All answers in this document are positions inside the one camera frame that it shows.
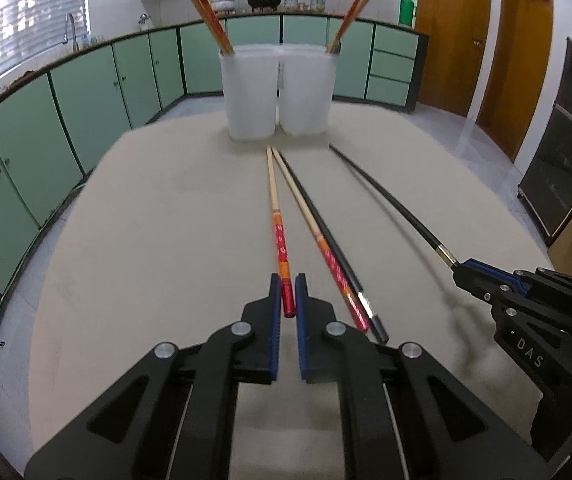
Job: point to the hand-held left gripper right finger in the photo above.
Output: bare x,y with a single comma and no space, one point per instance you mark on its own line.
311,350

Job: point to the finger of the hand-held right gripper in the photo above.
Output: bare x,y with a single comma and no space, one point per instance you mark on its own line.
476,282
496,272

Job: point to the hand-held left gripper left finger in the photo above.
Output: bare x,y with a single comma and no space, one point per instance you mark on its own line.
266,350

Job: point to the black chopstick metal band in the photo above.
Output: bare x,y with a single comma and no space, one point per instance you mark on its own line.
347,275
406,210

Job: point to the white two-compartment utensil holder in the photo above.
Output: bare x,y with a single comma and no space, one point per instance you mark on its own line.
251,100

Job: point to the brown wooden chopstick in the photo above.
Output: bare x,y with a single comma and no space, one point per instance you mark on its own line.
344,19
356,21

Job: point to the black cabinet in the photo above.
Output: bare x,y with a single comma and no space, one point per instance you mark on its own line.
561,160

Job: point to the wooden door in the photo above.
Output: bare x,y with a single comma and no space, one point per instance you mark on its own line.
451,35
516,60

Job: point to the green thermos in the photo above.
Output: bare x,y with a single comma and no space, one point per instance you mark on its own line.
406,12

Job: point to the green base cabinets with countertop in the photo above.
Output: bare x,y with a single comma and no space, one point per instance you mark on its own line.
91,90

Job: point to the clear glass jar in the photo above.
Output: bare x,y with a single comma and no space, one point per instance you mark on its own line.
290,4
318,5

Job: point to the black wok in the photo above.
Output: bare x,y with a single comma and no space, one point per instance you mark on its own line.
264,2

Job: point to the white cooking pot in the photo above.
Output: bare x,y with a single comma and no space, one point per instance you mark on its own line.
223,4

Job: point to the metal kitchen faucet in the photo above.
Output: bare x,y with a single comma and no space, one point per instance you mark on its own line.
70,22

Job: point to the window with white blinds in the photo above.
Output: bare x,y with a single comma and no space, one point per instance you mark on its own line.
36,15

